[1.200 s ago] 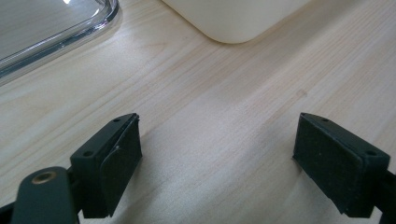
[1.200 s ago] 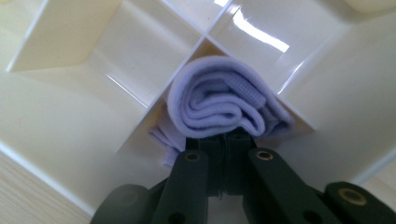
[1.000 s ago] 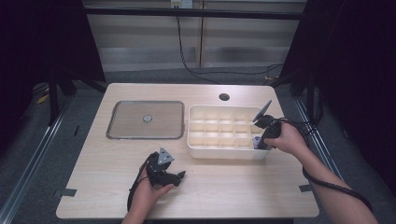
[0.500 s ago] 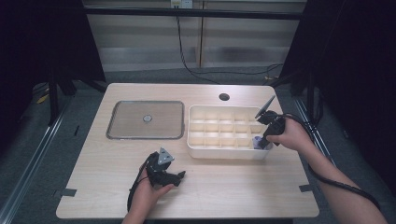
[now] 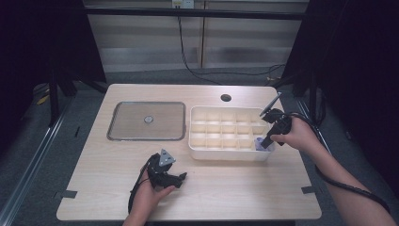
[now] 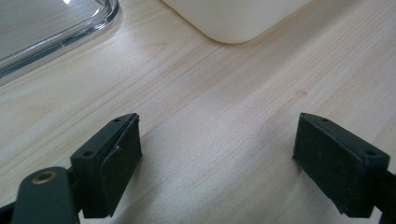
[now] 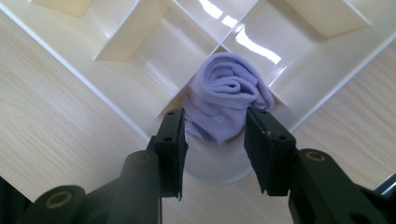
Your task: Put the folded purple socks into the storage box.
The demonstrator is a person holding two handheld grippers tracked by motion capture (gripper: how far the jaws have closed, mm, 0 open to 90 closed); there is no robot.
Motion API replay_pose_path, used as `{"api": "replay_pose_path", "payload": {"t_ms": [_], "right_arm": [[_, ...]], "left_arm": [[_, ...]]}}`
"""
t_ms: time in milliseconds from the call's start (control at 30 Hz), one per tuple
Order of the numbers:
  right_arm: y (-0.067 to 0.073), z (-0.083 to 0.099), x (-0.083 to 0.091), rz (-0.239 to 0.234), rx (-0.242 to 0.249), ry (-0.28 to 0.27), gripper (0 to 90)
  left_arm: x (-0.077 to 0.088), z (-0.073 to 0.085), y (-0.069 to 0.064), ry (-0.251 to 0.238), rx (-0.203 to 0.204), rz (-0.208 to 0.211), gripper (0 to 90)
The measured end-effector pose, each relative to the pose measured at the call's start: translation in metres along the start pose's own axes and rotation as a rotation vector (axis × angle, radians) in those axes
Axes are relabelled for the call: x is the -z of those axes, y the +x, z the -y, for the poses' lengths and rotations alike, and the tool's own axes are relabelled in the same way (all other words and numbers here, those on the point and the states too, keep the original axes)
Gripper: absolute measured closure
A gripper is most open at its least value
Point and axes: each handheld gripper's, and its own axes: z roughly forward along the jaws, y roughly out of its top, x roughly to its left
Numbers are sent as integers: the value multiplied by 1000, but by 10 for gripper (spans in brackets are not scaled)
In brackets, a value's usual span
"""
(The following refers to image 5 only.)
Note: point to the aluminium floor rail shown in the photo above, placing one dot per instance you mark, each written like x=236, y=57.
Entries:
x=31, y=163

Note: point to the cream compartment organizer box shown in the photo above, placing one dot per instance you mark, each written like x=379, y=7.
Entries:
x=226, y=132

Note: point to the person's left hand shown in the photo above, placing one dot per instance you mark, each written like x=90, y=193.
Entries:
x=147, y=197

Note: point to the white cloth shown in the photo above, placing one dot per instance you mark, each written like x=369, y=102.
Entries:
x=259, y=145

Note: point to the black tape strip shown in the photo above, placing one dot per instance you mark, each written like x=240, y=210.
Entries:
x=69, y=194

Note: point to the black curtain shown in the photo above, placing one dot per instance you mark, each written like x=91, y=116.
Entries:
x=47, y=40
x=354, y=62

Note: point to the black metal stand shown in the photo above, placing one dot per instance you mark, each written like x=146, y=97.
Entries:
x=55, y=94
x=313, y=100

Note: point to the black horizontal bar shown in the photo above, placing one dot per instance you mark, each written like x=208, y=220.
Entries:
x=194, y=13

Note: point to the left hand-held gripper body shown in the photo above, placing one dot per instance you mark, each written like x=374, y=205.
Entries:
x=158, y=171

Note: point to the person's right hand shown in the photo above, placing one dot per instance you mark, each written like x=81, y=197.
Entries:
x=298, y=135

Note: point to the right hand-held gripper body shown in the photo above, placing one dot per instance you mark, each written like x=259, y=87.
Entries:
x=279, y=121

